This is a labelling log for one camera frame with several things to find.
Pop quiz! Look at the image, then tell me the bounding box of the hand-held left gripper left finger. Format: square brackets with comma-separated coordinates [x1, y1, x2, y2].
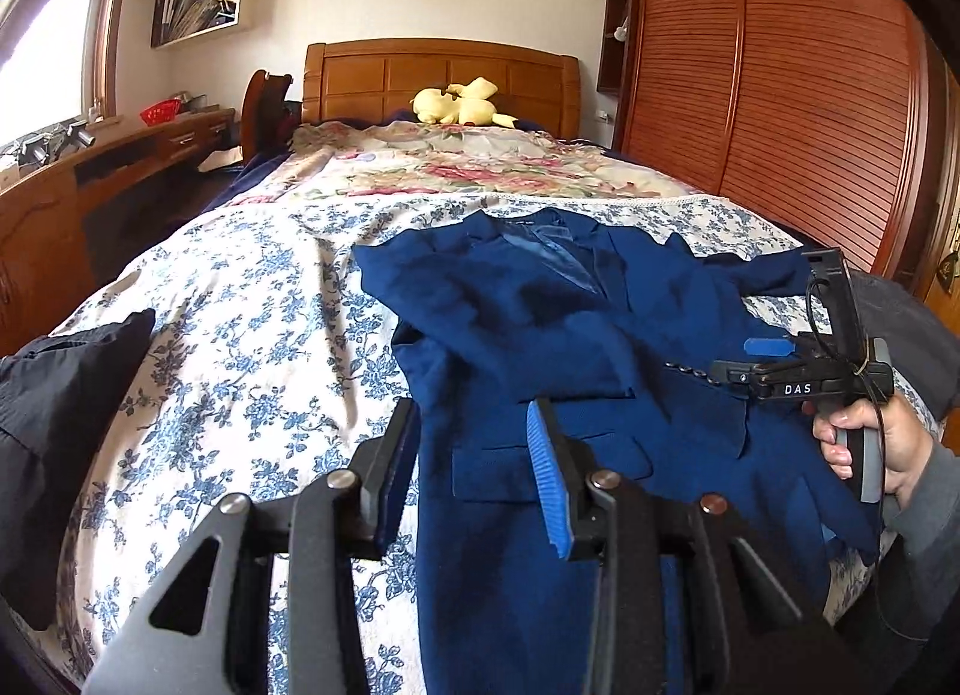
[81, 397, 421, 695]

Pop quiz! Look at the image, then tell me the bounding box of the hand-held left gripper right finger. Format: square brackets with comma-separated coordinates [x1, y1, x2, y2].
[525, 399, 863, 695]

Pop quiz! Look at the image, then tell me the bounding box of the blue suit jacket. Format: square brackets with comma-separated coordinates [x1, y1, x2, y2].
[352, 209, 887, 695]

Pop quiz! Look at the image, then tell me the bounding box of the person's right forearm grey sleeve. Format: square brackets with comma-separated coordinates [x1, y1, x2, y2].
[879, 432, 960, 580]

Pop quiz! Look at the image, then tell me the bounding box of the person's right hand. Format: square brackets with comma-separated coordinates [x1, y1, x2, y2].
[814, 399, 935, 509]

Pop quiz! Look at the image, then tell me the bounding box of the bed with floral sheet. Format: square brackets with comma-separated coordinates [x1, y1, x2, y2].
[30, 191, 947, 695]

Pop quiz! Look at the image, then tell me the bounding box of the wooden door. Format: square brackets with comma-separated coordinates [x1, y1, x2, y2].
[916, 65, 960, 325]

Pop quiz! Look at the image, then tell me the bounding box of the person's dark clothing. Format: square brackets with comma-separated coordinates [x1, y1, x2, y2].
[823, 530, 960, 695]

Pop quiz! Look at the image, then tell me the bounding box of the wooden slatted wardrobe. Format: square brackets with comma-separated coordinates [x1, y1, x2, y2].
[613, 0, 940, 291]

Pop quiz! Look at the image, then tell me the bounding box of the pink floral quilt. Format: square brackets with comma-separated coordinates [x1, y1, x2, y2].
[225, 120, 707, 210]

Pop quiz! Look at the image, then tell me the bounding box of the black cloth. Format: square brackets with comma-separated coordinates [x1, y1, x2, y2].
[0, 308, 157, 630]

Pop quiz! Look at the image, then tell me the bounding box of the yellow plush toy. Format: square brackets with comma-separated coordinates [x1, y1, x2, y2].
[412, 76, 519, 130]

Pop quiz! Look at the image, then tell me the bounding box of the wooden chair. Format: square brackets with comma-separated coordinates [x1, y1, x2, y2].
[241, 68, 296, 170]

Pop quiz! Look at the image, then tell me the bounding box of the wooden bed headboard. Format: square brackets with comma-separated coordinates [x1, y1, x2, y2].
[302, 38, 583, 140]

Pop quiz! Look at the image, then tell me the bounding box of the wooden desk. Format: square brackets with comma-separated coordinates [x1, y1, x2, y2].
[0, 106, 238, 360]

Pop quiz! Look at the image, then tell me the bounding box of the row of books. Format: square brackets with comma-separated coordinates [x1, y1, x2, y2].
[152, 0, 182, 47]

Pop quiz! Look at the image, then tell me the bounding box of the window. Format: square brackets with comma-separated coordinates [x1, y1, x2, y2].
[0, 0, 115, 151]

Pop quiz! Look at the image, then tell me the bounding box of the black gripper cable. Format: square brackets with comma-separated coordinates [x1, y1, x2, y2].
[805, 275, 935, 640]

